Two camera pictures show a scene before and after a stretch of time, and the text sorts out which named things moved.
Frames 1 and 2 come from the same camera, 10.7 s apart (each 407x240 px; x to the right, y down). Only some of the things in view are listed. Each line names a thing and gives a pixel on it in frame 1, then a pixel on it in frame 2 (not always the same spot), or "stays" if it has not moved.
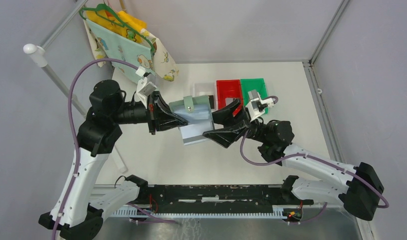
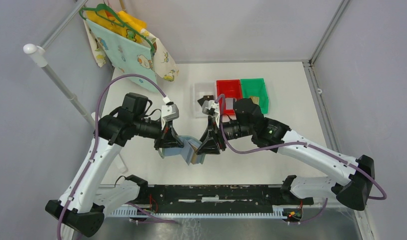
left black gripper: (155, 100) to (169, 138)
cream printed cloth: (163, 66) stays
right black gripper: (225, 137) to (209, 145)
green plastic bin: (252, 84) stays
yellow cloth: (121, 22) stays
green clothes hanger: (106, 12) stays
